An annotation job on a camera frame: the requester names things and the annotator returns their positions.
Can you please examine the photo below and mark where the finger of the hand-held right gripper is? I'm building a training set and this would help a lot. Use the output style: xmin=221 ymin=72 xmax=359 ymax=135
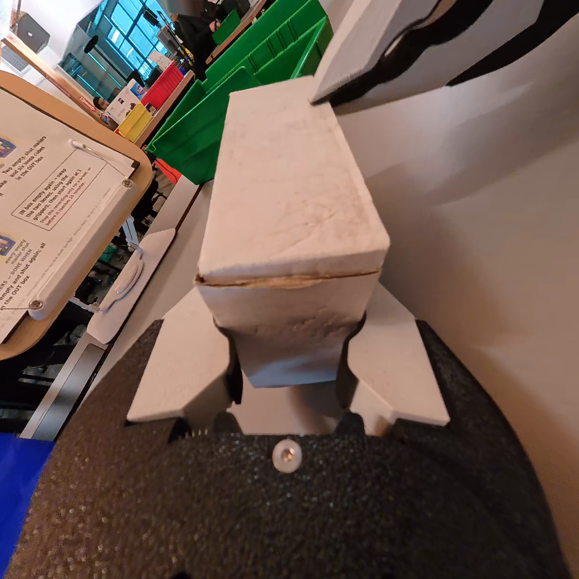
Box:
xmin=332 ymin=0 xmax=579 ymax=108
xmin=309 ymin=0 xmax=496 ymax=106

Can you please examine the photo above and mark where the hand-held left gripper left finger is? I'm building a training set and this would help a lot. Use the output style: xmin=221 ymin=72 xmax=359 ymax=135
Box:
xmin=127 ymin=289 xmax=245 ymax=428

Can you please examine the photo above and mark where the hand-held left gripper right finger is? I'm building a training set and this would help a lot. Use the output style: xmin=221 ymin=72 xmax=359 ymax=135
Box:
xmin=336 ymin=284 xmax=451 ymax=437

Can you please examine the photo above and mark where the white cardboard mailer box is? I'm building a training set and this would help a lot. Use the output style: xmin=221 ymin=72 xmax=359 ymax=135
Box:
xmin=194 ymin=76 xmax=391 ymax=390

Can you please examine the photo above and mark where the blue plastic bin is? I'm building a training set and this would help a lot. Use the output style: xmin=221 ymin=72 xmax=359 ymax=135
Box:
xmin=0 ymin=432 xmax=57 ymax=566

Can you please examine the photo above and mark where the green plastic bin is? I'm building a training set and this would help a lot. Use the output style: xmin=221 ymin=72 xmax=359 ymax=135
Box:
xmin=206 ymin=0 xmax=334 ymax=87
xmin=145 ymin=67 xmax=261 ymax=186

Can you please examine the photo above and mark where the grey desk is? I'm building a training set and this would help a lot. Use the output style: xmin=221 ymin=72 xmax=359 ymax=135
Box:
xmin=34 ymin=0 xmax=579 ymax=471

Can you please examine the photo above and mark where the instruction sheet on clipboard stand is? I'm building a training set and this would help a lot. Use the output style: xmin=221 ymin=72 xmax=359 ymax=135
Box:
xmin=0 ymin=70 xmax=154 ymax=361

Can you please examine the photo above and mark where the red plastic bin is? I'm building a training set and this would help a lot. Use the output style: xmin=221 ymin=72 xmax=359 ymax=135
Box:
xmin=145 ymin=63 xmax=186 ymax=110

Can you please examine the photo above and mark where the printed instruction sheet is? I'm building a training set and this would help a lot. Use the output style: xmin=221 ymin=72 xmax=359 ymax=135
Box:
xmin=0 ymin=88 xmax=140 ymax=344

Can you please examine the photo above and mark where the yellow plastic bin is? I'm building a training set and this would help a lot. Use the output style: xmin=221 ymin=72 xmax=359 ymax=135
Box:
xmin=115 ymin=103 xmax=154 ymax=138

